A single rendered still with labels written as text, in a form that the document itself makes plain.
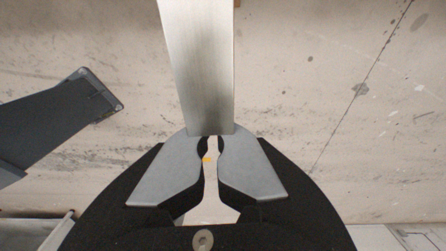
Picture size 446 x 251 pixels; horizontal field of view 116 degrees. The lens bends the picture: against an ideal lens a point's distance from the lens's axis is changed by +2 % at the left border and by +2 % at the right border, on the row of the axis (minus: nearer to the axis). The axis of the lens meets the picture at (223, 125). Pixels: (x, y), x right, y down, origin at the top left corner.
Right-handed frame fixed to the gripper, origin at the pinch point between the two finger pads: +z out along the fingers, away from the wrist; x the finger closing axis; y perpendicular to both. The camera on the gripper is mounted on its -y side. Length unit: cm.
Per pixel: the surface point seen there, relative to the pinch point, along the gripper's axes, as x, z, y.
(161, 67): -34, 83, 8
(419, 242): 287, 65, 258
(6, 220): -250, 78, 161
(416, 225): 308, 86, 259
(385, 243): 231, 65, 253
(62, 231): -188, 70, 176
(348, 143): 114, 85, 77
